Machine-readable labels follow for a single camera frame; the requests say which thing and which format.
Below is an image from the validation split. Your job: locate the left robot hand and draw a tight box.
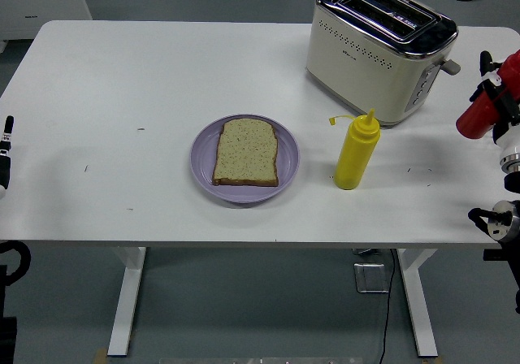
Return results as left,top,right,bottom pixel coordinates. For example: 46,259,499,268
0,115,15,198

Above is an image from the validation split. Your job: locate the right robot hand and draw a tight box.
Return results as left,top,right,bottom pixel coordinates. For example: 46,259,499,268
469,50,520,160

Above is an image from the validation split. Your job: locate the red squeeze bottle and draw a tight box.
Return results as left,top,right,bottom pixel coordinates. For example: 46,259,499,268
455,49,520,140

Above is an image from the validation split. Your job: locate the bread slice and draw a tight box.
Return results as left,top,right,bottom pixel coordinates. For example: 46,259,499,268
211,118,280,188

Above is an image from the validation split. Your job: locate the yellow squeeze bottle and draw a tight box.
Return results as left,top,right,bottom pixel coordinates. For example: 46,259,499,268
327,108,382,191

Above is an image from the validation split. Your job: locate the cream and chrome toaster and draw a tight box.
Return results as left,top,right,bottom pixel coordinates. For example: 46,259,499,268
305,0,462,128

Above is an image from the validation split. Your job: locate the white appliance cabinet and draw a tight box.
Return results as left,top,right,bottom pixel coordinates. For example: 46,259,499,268
0,0,93,42

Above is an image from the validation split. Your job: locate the white table leg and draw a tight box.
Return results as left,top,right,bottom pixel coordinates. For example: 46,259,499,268
106,246,147,358
396,248,439,359

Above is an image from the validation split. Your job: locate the metal floor socket plate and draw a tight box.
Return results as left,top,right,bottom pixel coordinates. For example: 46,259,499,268
353,262,391,295

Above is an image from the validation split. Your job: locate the purple plate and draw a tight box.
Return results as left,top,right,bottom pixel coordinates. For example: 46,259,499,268
189,114,301,205

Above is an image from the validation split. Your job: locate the black cable under table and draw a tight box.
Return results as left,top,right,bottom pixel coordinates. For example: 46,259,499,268
377,249,397,364

